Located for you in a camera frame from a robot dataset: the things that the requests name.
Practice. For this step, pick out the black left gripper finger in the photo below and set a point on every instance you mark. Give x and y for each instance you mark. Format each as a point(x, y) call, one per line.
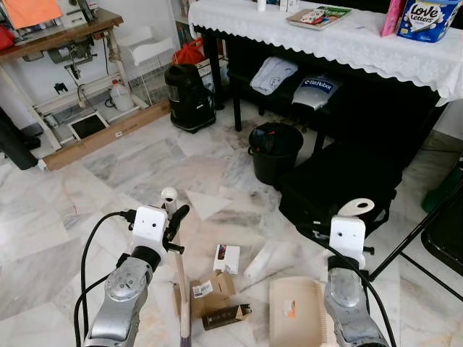
point(177, 217)

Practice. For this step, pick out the wooden broom with white knob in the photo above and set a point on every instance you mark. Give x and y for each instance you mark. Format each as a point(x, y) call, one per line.
point(181, 289)

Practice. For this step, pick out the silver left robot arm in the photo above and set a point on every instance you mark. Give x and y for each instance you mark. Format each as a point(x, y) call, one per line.
point(123, 289)

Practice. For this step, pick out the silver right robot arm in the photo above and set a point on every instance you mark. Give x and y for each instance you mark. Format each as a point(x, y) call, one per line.
point(346, 303)

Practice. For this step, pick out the brown labelled cardboard box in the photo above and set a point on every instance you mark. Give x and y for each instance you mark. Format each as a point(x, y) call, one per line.
point(217, 285)

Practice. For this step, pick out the small white box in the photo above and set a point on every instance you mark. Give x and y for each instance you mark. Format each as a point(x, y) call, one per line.
point(230, 262)

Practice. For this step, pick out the large black hard case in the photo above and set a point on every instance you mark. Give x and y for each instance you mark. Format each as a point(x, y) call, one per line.
point(340, 188)

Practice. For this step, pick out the black folding chair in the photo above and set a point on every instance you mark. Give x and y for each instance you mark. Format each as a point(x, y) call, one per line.
point(445, 231)

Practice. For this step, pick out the dark brown long box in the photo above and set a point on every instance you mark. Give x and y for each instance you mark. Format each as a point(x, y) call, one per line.
point(224, 316)

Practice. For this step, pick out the green plastic container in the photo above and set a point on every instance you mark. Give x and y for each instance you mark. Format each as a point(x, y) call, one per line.
point(443, 194)

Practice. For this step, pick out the long wooden plank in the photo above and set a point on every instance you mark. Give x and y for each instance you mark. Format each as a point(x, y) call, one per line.
point(108, 137)

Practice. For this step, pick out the black cylindrical appliance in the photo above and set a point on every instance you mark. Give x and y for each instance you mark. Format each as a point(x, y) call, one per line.
point(188, 101)

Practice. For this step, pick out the white framed black panel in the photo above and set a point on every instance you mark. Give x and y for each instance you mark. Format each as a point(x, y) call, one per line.
point(88, 126)

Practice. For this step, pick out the translucent plastic jug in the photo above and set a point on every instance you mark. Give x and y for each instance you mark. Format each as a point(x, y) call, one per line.
point(121, 97)

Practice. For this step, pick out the red plastic bag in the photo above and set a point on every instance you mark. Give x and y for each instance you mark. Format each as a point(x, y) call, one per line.
point(189, 54)

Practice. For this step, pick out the grey bag with blue label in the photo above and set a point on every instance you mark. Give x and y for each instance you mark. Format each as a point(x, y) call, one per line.
point(315, 92)

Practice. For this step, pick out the folded grey garment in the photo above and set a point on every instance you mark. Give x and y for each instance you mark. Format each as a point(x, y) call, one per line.
point(273, 76)

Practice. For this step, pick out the black bulky object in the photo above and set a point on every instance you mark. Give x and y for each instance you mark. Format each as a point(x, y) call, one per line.
point(14, 144)

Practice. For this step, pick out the grey sewing machine motor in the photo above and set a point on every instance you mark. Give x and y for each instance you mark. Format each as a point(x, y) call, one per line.
point(72, 54)

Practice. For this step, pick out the white lace tablecloth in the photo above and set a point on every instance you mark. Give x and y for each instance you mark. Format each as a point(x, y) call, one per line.
point(347, 43)

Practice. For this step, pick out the wooden top sewing table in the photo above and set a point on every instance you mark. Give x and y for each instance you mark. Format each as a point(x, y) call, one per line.
point(65, 36)

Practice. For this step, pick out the small white bottle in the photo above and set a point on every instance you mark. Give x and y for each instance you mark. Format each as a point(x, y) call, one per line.
point(261, 5)

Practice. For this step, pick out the pink packet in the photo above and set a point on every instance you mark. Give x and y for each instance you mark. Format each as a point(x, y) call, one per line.
point(394, 18)

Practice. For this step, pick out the colourful flat book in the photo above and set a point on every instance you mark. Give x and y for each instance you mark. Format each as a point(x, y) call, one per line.
point(318, 17)

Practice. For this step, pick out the blue toilet paper pack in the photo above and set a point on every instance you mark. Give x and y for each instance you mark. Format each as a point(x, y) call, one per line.
point(427, 18)

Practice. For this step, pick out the orange cloth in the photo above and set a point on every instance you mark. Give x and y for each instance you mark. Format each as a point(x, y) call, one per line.
point(32, 11)

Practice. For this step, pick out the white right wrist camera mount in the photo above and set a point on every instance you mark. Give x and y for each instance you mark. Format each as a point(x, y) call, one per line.
point(347, 235)

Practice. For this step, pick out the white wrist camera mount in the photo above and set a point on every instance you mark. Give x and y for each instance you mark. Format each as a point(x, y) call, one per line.
point(347, 235)
point(150, 225)

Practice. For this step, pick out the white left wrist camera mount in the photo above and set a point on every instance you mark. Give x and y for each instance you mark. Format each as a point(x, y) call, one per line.
point(150, 225)

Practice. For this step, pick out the black table frame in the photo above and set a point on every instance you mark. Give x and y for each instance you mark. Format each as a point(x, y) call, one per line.
point(213, 47)

